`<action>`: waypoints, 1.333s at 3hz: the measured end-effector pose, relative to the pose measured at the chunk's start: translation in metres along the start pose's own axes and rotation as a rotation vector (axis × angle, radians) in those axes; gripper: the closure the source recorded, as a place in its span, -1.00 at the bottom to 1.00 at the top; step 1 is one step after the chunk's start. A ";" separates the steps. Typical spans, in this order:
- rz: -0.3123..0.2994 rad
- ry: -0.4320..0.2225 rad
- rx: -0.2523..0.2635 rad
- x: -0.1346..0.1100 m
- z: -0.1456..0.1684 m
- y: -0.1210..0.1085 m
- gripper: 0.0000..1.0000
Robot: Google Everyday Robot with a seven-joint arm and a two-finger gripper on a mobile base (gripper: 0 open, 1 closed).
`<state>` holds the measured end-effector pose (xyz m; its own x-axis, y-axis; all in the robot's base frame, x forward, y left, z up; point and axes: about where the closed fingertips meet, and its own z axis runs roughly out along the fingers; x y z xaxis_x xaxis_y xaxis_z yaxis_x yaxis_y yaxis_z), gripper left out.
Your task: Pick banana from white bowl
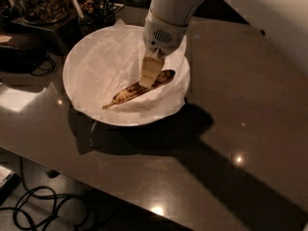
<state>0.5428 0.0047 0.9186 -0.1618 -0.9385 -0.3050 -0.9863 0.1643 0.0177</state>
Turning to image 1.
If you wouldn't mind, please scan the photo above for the grey box on floor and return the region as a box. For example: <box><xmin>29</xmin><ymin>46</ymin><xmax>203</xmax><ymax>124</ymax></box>
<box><xmin>0</xmin><ymin>166</ymin><xmax>21</xmax><ymax>205</ymax></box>

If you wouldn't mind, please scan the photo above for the glass jar of nuts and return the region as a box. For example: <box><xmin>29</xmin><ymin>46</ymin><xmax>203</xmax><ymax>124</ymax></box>
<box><xmin>18</xmin><ymin>0</ymin><xmax>69</xmax><ymax>25</ymax></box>

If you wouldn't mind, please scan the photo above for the black device with cable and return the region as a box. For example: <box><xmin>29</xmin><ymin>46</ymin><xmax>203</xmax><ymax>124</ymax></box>
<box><xmin>0</xmin><ymin>33</ymin><xmax>56</xmax><ymax>77</ymax></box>

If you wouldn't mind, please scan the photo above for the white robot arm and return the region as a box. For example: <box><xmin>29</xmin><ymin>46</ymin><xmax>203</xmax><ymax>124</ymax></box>
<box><xmin>140</xmin><ymin>0</ymin><xmax>308</xmax><ymax>88</ymax></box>

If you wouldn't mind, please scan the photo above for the black floor cable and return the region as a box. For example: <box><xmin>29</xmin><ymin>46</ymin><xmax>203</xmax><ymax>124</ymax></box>
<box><xmin>0</xmin><ymin>157</ymin><xmax>100</xmax><ymax>231</ymax></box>

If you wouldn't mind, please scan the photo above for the overripe spotted banana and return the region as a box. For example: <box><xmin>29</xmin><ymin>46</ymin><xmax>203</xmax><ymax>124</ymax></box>
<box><xmin>102</xmin><ymin>69</ymin><xmax>176</xmax><ymax>110</ymax></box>

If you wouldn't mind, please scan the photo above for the white bowl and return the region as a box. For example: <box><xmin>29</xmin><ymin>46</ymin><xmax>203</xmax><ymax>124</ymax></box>
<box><xmin>63</xmin><ymin>24</ymin><xmax>192</xmax><ymax>127</ymax></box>

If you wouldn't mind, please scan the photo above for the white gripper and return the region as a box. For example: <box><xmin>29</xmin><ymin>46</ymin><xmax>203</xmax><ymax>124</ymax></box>
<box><xmin>140</xmin><ymin>11</ymin><xmax>187</xmax><ymax>88</ymax></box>

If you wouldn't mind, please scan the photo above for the white crumpled paper liner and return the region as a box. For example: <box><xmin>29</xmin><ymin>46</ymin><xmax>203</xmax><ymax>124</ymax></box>
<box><xmin>66</xmin><ymin>18</ymin><xmax>189</xmax><ymax>124</ymax></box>

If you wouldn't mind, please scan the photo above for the black stand tray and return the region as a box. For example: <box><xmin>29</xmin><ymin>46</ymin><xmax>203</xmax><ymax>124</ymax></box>
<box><xmin>9</xmin><ymin>2</ymin><xmax>126</xmax><ymax>56</ymax></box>

